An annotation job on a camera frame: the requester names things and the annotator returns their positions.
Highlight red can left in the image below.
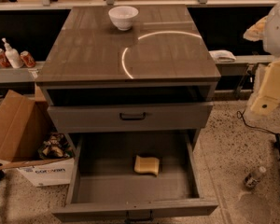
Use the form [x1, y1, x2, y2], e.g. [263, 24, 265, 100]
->
[0, 49, 10, 68]

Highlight white ceramic bowl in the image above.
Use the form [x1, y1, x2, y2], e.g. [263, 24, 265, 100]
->
[108, 6, 139, 31]

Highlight open grey middle drawer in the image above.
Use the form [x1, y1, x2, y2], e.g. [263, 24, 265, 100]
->
[53, 131, 217, 223]

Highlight grey wall shelf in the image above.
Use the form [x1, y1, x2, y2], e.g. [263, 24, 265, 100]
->
[0, 62, 45, 83]

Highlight red can right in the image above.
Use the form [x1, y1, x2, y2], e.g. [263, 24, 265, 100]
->
[20, 50, 36, 68]

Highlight folded white cloth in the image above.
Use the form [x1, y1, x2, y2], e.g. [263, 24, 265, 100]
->
[210, 49, 236, 63]

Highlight brown cardboard box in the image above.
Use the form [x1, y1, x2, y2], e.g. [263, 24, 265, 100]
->
[0, 89, 54, 162]

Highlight white printed cardboard box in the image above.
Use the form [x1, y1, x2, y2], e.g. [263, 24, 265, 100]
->
[18, 158, 74, 187]

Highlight grey drawer cabinet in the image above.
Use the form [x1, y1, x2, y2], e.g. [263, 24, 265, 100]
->
[35, 4, 222, 142]

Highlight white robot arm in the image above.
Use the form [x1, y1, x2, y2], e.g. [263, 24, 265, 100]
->
[244, 0, 280, 120]

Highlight red can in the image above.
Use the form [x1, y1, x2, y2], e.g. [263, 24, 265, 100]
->
[20, 50, 36, 68]
[0, 49, 10, 68]

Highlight closed grey upper drawer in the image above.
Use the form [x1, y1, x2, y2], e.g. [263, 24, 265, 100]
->
[48, 102, 213, 133]

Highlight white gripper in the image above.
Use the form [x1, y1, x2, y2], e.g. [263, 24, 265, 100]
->
[246, 60, 280, 118]

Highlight crumpled snack bags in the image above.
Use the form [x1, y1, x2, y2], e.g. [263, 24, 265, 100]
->
[37, 133, 74, 160]

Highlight black cable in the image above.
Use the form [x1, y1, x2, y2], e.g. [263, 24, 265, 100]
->
[236, 109, 280, 136]

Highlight clear plastic bottle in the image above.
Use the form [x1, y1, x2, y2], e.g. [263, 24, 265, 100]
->
[244, 166, 267, 189]

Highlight white pump bottle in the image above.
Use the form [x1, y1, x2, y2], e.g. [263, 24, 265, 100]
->
[2, 38, 23, 69]

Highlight yellow sponge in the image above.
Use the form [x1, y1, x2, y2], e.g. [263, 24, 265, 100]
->
[134, 156, 160, 175]

